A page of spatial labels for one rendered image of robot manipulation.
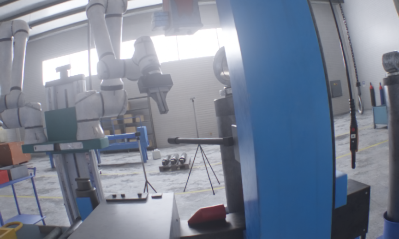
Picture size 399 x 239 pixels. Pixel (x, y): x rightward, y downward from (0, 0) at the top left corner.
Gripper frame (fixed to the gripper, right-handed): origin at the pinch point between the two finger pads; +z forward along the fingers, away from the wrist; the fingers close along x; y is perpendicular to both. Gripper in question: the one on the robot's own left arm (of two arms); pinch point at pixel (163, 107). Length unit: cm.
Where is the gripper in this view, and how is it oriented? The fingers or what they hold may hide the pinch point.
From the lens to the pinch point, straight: 109.3
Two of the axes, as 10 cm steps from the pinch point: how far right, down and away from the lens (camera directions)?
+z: 3.5, 8.5, -4.0
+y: 4.1, -5.2, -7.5
